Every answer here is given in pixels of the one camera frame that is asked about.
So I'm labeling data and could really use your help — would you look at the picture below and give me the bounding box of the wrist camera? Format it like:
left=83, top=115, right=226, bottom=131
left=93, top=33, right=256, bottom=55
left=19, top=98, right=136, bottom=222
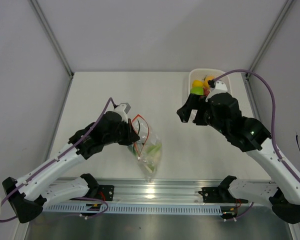
left=113, top=102, right=131, bottom=123
left=206, top=80, right=228, bottom=101

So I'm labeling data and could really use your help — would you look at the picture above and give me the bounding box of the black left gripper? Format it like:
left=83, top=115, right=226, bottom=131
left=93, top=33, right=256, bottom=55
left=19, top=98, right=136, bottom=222
left=103, top=118, right=140, bottom=146

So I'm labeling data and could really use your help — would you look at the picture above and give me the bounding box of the white perforated plastic basket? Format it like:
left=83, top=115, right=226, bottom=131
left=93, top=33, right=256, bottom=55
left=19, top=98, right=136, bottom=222
left=181, top=68, right=235, bottom=108

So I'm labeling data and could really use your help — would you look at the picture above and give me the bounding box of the orange fruit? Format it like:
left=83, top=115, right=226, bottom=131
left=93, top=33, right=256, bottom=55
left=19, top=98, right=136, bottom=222
left=203, top=75, right=215, bottom=90

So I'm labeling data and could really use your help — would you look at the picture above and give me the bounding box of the white cauliflower with green leaves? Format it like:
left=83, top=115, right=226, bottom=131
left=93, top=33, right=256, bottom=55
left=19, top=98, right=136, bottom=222
left=139, top=142, right=162, bottom=174

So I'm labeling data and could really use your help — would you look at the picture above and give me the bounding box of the yellow lemon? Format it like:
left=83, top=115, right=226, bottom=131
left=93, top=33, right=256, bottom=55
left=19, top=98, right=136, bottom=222
left=192, top=79, right=204, bottom=88

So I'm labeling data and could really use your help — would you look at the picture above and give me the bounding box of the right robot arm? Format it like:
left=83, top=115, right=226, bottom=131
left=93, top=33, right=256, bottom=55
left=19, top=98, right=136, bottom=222
left=176, top=93, right=300, bottom=224

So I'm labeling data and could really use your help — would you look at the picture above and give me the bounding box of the red grape bunch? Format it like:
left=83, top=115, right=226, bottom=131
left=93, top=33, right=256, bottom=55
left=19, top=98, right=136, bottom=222
left=199, top=88, right=211, bottom=99

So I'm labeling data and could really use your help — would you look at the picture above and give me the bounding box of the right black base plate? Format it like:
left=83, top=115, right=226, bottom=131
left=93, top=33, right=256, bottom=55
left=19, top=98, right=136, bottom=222
left=198, top=186, right=249, bottom=204

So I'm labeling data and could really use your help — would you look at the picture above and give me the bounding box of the aluminium frame post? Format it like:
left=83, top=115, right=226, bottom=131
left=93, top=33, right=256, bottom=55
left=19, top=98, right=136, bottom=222
left=29, top=0, right=75, bottom=78
left=244, top=0, right=297, bottom=78

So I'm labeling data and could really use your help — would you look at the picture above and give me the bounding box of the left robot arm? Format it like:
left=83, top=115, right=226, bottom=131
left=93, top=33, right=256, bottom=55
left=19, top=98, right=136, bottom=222
left=2, top=111, right=140, bottom=224

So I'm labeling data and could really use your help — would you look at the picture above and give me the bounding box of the right aluminium frame post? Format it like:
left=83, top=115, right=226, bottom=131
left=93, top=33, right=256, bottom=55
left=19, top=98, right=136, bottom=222
left=244, top=0, right=297, bottom=78

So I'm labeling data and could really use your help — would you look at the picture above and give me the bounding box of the green apple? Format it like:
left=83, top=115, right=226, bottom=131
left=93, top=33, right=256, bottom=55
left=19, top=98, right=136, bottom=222
left=190, top=86, right=204, bottom=96

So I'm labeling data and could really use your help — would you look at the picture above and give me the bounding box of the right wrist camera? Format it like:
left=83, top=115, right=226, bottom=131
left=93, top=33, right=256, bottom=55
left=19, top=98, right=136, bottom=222
left=206, top=80, right=228, bottom=101

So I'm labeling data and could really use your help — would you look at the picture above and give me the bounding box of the clear orange-zipper zip bag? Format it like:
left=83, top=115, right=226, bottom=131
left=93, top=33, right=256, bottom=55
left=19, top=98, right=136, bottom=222
left=127, top=114, right=163, bottom=181

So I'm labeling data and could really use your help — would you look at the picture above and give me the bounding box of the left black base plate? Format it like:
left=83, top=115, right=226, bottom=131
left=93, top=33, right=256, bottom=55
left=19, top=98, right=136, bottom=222
left=69, top=184, right=115, bottom=201

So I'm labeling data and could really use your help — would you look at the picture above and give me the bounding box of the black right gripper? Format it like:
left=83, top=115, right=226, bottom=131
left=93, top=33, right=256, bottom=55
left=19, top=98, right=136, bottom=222
left=177, top=93, right=229, bottom=137

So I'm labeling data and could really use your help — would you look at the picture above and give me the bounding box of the slotted white cable duct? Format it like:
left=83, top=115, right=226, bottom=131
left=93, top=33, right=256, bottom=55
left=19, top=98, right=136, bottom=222
left=44, top=203, right=223, bottom=216

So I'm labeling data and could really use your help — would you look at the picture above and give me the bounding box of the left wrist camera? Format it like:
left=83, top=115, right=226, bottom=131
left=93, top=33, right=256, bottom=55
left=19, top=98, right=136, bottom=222
left=113, top=102, right=131, bottom=123

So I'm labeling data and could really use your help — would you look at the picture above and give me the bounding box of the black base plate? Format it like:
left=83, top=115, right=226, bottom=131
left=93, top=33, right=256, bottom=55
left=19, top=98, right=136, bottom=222
left=69, top=184, right=115, bottom=201
left=198, top=186, right=249, bottom=204

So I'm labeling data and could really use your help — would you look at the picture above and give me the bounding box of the left aluminium frame post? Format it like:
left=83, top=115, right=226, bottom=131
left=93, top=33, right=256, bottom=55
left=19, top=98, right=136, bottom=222
left=29, top=0, right=75, bottom=78

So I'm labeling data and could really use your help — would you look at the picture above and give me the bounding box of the aluminium mounting rail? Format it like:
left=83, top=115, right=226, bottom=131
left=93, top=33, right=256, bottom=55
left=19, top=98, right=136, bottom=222
left=42, top=176, right=300, bottom=208

